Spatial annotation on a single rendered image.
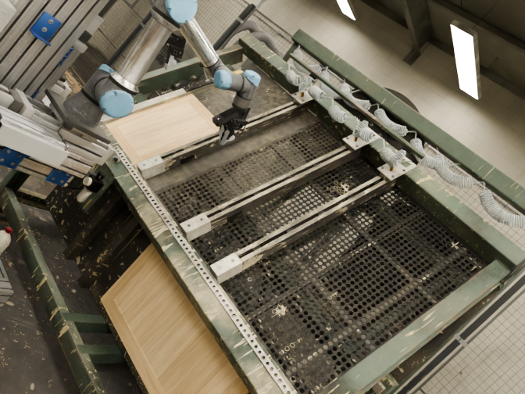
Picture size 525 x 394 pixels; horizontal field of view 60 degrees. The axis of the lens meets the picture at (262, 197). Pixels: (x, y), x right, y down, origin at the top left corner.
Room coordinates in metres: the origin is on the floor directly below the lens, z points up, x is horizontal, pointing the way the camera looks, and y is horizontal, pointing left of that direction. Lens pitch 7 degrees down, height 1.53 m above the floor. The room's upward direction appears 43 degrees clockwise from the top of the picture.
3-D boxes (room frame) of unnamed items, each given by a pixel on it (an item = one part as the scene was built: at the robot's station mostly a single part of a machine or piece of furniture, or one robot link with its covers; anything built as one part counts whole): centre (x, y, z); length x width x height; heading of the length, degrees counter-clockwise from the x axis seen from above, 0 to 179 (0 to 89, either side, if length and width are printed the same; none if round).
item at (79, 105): (1.78, 0.76, 1.09); 0.15 x 0.15 x 0.10
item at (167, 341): (2.04, -0.13, 0.53); 0.90 x 0.02 x 0.55; 58
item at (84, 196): (2.27, 0.84, 0.69); 0.50 x 0.14 x 0.24; 58
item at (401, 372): (2.40, -0.83, 1.38); 0.70 x 0.15 x 0.85; 58
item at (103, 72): (1.77, 0.75, 1.20); 0.13 x 0.12 x 0.14; 46
